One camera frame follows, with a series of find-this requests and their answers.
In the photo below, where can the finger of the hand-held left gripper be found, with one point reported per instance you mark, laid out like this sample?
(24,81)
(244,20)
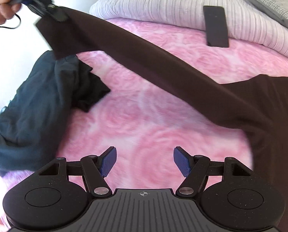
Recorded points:
(54,12)

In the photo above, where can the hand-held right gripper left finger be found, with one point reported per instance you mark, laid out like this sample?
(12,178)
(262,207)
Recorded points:
(108,161)

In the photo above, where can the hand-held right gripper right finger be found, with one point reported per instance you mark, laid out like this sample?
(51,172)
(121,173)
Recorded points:
(181,161)

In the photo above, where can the brown garment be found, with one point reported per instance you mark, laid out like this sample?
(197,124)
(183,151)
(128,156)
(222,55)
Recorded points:
(173,72)

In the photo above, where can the pink fuzzy blanket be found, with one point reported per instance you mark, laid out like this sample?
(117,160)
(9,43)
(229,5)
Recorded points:
(146,125)

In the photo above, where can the black cloth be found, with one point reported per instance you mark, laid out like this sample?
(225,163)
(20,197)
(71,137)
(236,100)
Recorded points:
(93,91)

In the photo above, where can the dark blue garment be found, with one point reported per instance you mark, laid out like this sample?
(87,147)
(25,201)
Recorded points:
(32,111)

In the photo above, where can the white striped blanket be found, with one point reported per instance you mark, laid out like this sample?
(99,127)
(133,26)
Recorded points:
(168,4)

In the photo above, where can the black rectangular phone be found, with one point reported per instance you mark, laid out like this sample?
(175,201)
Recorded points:
(216,26)

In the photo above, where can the grey checked pillow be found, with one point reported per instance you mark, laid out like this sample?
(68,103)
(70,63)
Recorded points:
(272,2)

